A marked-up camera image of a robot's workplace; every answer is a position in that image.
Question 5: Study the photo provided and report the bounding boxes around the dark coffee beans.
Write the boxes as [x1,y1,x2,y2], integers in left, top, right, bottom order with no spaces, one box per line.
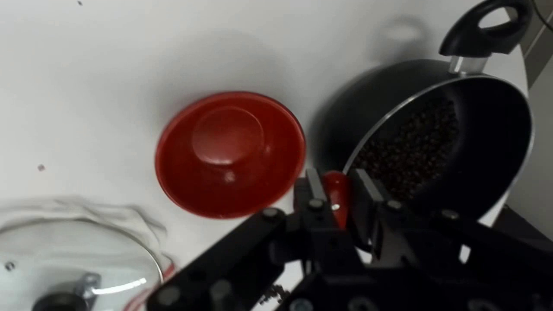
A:
[352,93,464,200]

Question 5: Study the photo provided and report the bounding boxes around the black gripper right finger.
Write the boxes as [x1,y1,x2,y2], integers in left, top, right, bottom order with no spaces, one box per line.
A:
[350,167,553,290]

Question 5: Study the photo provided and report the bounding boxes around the glass pot lid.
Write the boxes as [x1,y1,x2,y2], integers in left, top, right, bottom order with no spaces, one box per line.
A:
[0,195,179,311]
[0,217,170,311]

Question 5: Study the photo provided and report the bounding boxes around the shallow red bowl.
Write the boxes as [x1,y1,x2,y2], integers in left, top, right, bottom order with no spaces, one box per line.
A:
[155,89,308,221]

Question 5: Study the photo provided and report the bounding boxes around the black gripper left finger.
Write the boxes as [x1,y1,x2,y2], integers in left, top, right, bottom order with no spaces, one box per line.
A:
[146,167,362,311]

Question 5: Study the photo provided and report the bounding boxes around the black cooking pot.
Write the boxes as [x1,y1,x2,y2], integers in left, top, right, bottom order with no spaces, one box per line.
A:
[310,0,537,222]

